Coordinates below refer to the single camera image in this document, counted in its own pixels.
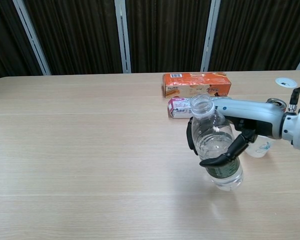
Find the white paper cup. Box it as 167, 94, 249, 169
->
244, 136, 276, 159

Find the orange snack box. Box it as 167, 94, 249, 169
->
161, 71, 232, 99

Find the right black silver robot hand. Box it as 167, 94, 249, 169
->
185, 96, 288, 168

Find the black fabric partition panel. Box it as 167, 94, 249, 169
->
209, 0, 300, 72
126, 0, 212, 74
0, 0, 45, 84
23, 0, 123, 75

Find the red soda can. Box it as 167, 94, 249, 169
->
266, 98, 288, 110

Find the clear plastic bottle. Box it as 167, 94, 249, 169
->
189, 93, 244, 192

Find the pink white carton box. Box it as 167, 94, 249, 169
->
167, 97, 217, 119

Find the white cable grommet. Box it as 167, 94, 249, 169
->
275, 77, 298, 88

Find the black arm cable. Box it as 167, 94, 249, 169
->
286, 86, 300, 114

